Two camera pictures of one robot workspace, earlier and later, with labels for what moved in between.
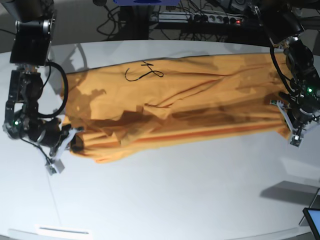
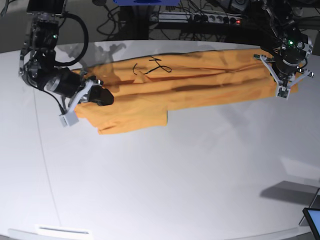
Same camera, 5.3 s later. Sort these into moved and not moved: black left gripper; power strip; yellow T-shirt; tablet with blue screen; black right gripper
Moved: black left gripper; black right gripper; yellow T-shirt
Not moved: power strip; tablet with blue screen
